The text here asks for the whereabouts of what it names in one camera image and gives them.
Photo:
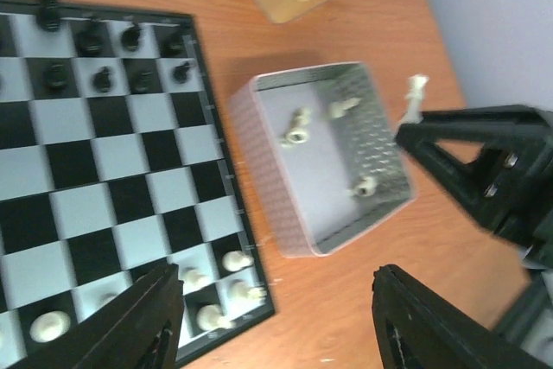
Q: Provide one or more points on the black chess king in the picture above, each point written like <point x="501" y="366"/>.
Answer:
<point x="48" y="16"/>

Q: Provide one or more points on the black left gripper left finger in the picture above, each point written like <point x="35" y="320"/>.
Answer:
<point x="140" y="328"/>

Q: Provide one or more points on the white chess pawn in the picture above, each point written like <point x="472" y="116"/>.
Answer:
<point x="234" y="261"/>
<point x="194" y="279"/>

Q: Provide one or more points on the white chess piece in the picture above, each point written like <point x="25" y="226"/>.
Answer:
<point x="240" y="292"/>
<point x="211" y="317"/>

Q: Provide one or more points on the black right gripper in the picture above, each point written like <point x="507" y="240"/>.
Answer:
<point x="495" y="162"/>

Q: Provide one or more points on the white chess bishop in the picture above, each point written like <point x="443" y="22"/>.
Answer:
<point x="49" y="326"/>

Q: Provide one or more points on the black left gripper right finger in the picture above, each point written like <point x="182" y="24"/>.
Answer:
<point x="417" y="328"/>

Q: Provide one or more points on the white chess queen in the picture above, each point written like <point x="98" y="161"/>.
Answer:
<point x="415" y="97"/>

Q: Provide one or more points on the black and silver chessboard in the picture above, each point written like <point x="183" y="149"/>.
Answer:
<point x="113" y="161"/>

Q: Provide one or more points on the silver embossed tin tray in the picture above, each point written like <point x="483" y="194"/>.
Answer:
<point x="322" y="156"/>

